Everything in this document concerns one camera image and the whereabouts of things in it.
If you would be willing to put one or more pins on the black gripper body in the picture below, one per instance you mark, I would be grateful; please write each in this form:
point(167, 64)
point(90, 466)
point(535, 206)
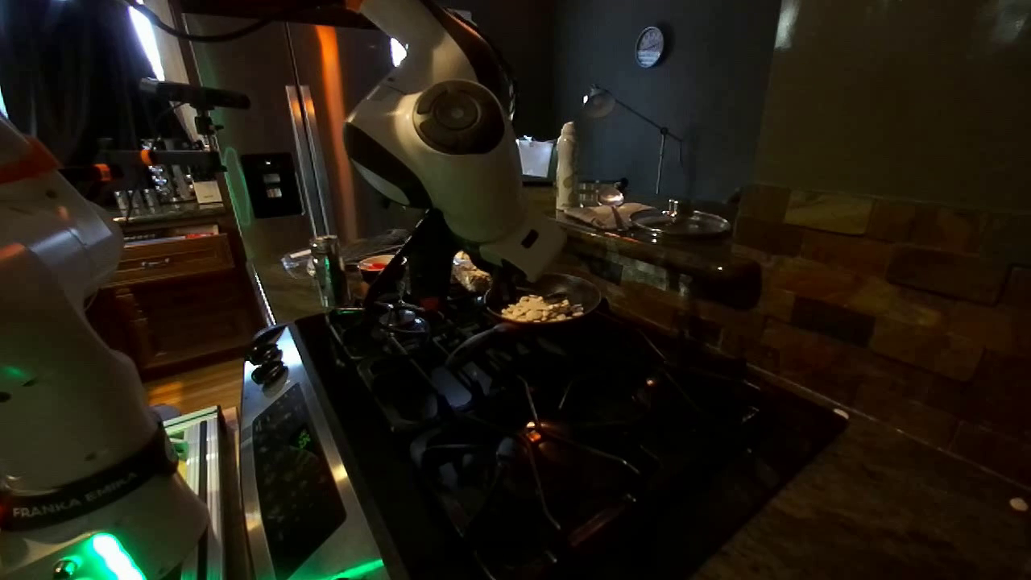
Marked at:
point(424, 262)

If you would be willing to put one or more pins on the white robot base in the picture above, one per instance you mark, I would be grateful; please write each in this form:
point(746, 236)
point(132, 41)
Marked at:
point(89, 476)

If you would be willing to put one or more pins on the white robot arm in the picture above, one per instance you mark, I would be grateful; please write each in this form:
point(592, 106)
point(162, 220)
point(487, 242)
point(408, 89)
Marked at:
point(436, 134)

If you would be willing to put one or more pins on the dark bowl with pasta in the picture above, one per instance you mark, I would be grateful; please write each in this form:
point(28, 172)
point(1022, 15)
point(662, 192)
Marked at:
point(549, 302)

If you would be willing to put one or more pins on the white spray bottle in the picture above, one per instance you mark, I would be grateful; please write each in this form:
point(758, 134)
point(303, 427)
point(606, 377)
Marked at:
point(565, 164)

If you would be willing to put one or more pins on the black cast iron grate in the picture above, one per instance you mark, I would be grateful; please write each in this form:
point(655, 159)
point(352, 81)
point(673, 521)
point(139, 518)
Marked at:
point(540, 457)

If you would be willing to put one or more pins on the round metal tray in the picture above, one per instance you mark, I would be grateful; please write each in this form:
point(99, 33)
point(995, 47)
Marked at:
point(693, 224)

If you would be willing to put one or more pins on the black camera on stand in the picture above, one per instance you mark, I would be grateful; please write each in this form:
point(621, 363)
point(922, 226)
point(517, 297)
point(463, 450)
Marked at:
point(190, 157)

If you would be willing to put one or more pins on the round wall clock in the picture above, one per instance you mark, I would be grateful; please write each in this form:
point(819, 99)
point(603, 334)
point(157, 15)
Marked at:
point(653, 47)

